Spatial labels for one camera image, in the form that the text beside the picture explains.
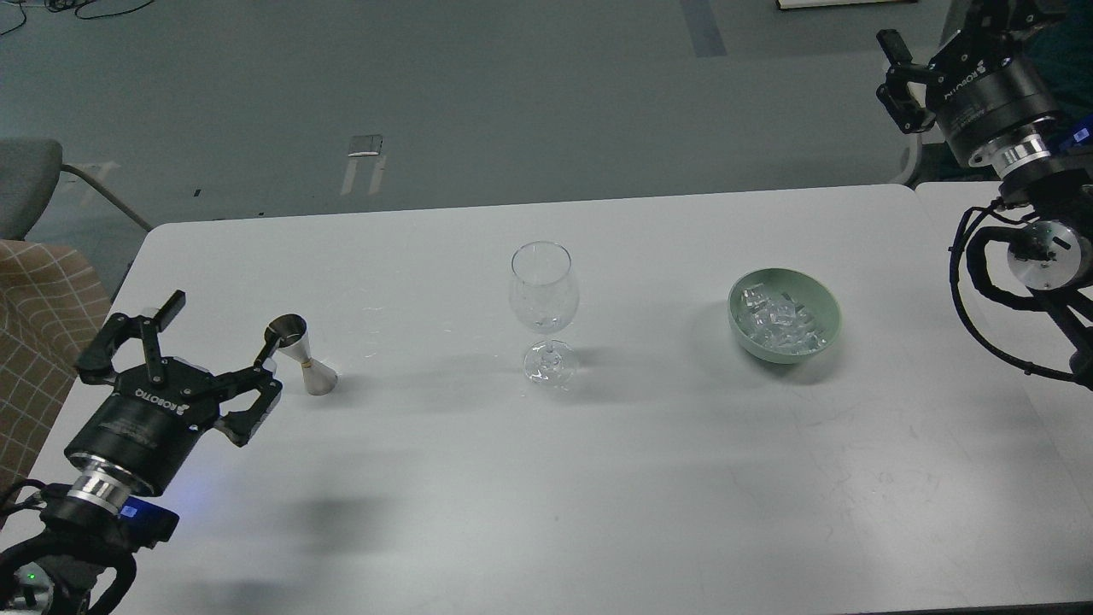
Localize green bowl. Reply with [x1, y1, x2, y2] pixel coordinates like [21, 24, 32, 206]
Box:
[727, 267, 842, 365]

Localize metal floor plate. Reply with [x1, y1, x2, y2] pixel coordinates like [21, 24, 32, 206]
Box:
[346, 133, 383, 157]

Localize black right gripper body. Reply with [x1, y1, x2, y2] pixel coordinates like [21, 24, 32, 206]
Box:
[926, 38, 1061, 167]

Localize black floor cables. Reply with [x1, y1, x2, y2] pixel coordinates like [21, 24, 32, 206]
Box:
[0, 0, 158, 37]

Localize white board on floor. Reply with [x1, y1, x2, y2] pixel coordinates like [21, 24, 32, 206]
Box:
[774, 0, 919, 11]

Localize clear wine glass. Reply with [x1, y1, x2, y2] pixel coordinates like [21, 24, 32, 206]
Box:
[508, 241, 579, 388]

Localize checkered beige cushion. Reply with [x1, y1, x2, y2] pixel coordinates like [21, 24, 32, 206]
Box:
[1, 240, 111, 488]

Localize pile of ice cubes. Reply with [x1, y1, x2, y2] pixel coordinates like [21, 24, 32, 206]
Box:
[734, 284, 832, 355]

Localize person in teal sweater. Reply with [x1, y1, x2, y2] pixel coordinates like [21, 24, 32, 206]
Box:
[1026, 1, 1092, 118]

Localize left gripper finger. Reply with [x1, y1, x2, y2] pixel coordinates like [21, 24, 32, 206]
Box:
[201, 333, 284, 448]
[75, 289, 187, 385]

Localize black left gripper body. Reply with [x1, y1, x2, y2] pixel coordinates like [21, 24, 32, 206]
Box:
[64, 357, 224, 497]

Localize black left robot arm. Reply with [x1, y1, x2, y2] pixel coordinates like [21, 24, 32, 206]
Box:
[3, 289, 283, 614]

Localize grey chair left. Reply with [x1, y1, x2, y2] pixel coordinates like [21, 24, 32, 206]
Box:
[1, 138, 153, 241]

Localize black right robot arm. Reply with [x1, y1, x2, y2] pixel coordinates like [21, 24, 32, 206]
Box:
[877, 1, 1092, 388]

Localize steel cocktail jigger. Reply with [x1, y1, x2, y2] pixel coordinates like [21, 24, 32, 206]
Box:
[266, 314, 339, 397]

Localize white office chair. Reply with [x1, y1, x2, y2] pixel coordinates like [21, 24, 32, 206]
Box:
[888, 132, 924, 188]

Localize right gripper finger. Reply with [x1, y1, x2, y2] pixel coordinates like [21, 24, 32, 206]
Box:
[961, 1, 1068, 47]
[877, 29, 944, 135]

